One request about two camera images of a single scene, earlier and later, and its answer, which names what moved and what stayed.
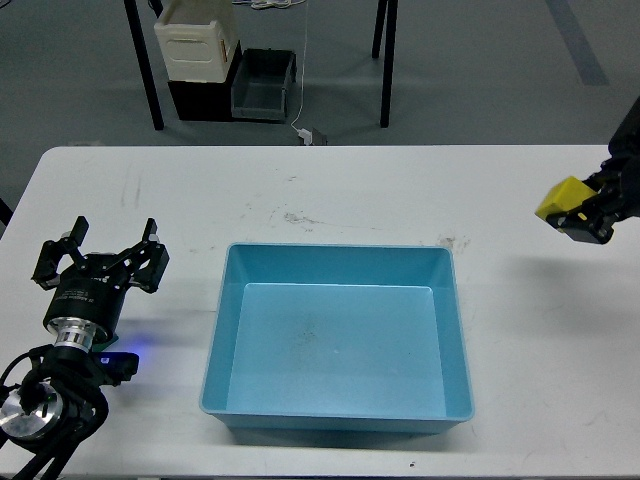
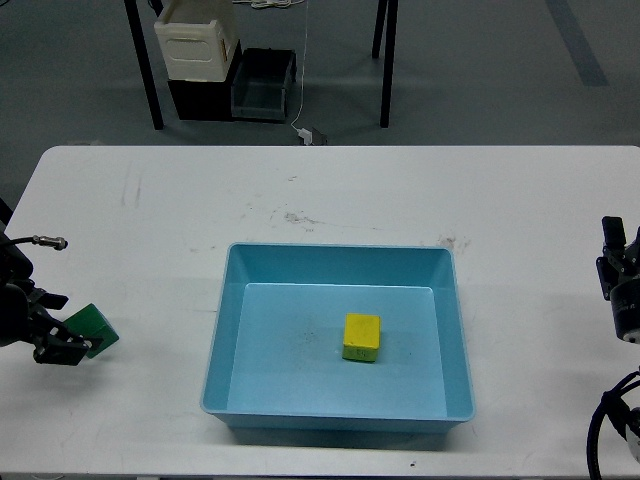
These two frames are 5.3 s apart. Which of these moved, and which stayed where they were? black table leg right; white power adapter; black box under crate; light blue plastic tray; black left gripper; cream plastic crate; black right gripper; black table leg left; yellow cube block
Moved: black left gripper; black right gripper; yellow cube block
Stayed: cream plastic crate; white power adapter; black table leg right; light blue plastic tray; black table leg left; black box under crate
